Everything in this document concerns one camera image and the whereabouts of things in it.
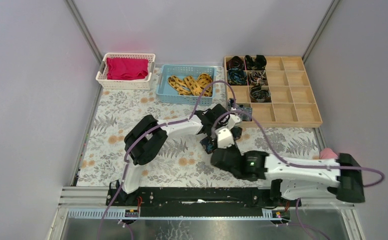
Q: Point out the brown paisley rolled tie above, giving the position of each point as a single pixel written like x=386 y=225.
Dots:
x=257 y=78

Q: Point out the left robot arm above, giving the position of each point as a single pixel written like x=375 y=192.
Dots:
x=146 y=139

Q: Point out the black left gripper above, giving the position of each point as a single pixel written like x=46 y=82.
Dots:
x=233 y=110

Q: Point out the dark grey rolled tie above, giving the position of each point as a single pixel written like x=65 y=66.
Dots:
x=258 y=94

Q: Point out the black floral rolled tie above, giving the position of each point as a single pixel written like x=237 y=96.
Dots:
x=255 y=64

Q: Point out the wooden compartment organizer tray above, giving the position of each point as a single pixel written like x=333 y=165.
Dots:
x=292 y=100

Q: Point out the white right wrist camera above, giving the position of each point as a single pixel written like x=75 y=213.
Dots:
x=225 y=138

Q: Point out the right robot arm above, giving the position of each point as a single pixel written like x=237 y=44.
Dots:
x=295 y=178

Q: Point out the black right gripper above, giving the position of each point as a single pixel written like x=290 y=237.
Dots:
x=234 y=148

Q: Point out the yellow insect pattern tie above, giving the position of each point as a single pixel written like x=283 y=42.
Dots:
x=189 y=86

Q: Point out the white plastic basket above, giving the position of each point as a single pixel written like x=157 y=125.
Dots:
x=141 y=84

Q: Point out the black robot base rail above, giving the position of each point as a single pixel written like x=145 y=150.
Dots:
x=169 y=202

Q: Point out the dark red rolled tie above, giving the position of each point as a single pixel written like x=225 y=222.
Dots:
x=235 y=63

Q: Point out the blue floral rolled tie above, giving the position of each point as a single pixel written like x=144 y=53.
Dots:
x=236 y=77

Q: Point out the magenta cloth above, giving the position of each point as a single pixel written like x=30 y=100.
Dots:
x=127 y=69

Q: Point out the floral patterned table mat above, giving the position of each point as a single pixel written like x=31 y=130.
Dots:
x=182 y=162

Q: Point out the dark floral pattern tie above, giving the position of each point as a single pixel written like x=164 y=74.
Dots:
x=210 y=144

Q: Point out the pink cloth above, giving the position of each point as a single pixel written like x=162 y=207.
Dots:
x=328 y=153

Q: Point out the light blue plastic basket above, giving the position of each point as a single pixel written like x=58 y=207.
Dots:
x=168 y=94

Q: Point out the grey leaf pattern tie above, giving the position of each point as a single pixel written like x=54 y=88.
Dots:
x=244 y=112

